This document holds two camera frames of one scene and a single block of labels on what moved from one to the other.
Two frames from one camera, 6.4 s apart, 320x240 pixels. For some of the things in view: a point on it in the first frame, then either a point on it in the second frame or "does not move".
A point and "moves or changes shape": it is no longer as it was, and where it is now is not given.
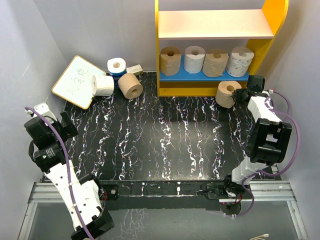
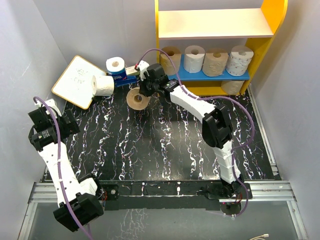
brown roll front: (170, 59) does not move
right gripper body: (239, 96) -> (149, 87)
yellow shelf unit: (258, 26) does not move
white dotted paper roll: (239, 61) does not move
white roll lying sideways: (102, 85) does not move
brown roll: (130, 86) -> (130, 99)
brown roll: (224, 93) moves or changes shape
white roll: (194, 60) does not move
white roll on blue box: (116, 64) does not move
